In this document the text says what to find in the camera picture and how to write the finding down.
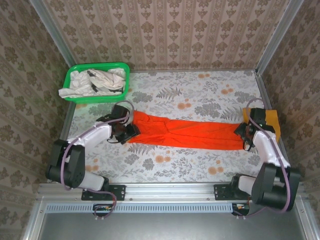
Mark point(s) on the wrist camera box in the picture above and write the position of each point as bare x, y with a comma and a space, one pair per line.
258, 116
120, 113

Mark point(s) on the orange t-shirt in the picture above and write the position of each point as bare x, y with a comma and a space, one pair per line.
187, 135

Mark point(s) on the aluminium mounting rail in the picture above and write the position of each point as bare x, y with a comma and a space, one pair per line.
170, 190

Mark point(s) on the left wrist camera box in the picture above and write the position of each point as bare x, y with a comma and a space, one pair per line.
120, 113

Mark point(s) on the small black controller board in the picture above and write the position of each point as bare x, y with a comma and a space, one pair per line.
241, 208
103, 208

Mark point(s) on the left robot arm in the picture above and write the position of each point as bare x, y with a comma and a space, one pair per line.
95, 135

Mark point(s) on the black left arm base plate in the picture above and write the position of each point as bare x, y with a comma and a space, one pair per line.
117, 192

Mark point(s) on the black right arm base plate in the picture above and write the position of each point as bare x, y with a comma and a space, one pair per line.
221, 192

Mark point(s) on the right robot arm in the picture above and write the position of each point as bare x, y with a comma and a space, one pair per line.
267, 150

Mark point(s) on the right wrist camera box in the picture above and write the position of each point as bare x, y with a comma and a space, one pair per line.
258, 116

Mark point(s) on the aluminium frame post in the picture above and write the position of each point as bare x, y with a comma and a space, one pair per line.
280, 32
53, 32

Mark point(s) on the mustard yellow folded t-shirt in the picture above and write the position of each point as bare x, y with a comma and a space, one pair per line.
271, 117

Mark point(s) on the aluminium table back rail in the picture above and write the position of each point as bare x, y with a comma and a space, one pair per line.
200, 69

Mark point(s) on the green plastic basket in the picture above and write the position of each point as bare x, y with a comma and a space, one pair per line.
100, 100

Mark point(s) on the cream t-shirt with black print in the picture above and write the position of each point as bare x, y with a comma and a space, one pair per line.
107, 80

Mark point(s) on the grey metal sheet panel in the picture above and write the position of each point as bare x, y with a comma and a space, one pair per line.
175, 227

